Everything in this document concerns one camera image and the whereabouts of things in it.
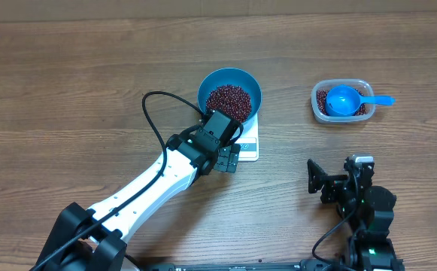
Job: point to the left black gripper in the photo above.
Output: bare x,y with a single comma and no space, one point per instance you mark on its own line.
226,157

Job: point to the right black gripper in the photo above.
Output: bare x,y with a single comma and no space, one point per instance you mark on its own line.
331,183

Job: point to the blue plastic measuring scoop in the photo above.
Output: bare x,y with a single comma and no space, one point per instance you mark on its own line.
344,101

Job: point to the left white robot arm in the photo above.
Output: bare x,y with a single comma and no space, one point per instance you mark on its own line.
96,238

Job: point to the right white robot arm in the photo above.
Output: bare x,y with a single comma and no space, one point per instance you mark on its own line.
367,209

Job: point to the white digital kitchen scale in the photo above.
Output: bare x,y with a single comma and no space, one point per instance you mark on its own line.
250,145

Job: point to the red beans in bowl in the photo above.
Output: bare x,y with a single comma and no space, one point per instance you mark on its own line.
231,100

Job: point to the blue metal bowl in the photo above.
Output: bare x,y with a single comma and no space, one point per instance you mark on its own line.
234,77

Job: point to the clear plastic container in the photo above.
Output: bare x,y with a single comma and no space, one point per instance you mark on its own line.
361,86

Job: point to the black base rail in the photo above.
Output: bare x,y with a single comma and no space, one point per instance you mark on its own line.
237,266

